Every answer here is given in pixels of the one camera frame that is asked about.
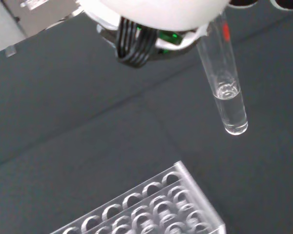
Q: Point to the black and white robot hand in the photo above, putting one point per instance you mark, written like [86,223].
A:
[149,14]

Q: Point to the clear plastic test tube rack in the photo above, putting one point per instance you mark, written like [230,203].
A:
[161,209]

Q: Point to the grey metal cabinet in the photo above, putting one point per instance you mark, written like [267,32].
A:
[39,17]

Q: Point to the black bench cloth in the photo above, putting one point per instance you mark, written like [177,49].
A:
[63,109]

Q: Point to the clear cloth clip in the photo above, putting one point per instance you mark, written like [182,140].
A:
[11,52]

